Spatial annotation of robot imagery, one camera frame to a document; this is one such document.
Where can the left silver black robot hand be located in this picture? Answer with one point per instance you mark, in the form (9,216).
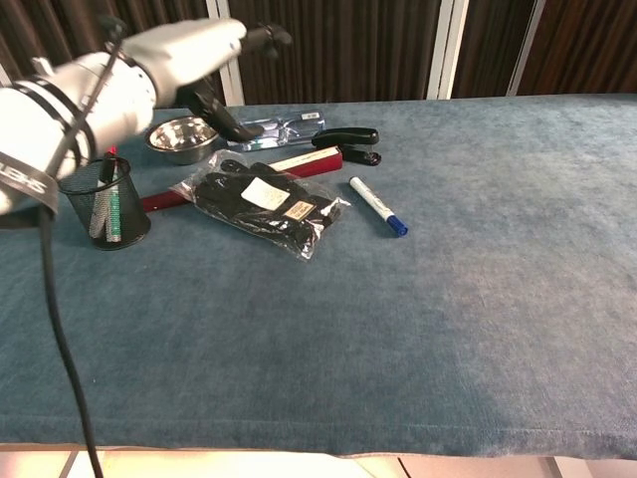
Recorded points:
(189,55)

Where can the blue marker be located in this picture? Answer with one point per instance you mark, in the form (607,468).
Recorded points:
(373,201)

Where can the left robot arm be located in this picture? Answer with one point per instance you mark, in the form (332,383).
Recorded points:
(30,134)

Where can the black mesh pen holder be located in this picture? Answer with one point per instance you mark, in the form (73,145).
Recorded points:
(132,209)

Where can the red marker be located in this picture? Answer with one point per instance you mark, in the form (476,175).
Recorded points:
(110,214)

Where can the stainless steel bowl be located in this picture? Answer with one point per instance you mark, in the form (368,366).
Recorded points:
(174,142)

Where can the bagged black gloves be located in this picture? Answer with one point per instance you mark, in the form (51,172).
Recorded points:
(259,209)

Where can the black stapler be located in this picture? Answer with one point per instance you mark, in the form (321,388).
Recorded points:
(348,137)

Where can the blue tablecloth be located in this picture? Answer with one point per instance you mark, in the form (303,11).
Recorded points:
(398,323)

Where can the white metal post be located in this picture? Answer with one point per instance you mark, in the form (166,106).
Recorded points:
(445,50)
(231,89)
(525,50)

